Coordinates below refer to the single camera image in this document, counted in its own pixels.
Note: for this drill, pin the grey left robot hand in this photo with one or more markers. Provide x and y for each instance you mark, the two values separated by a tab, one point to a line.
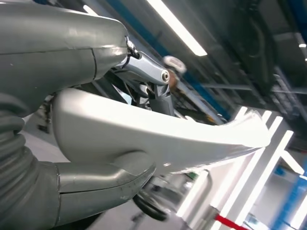
60	41

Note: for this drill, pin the ceiling light strip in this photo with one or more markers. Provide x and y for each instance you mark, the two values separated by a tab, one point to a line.
177	27

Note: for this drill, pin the red barrier belt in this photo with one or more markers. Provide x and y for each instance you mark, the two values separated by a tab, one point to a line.
227	222

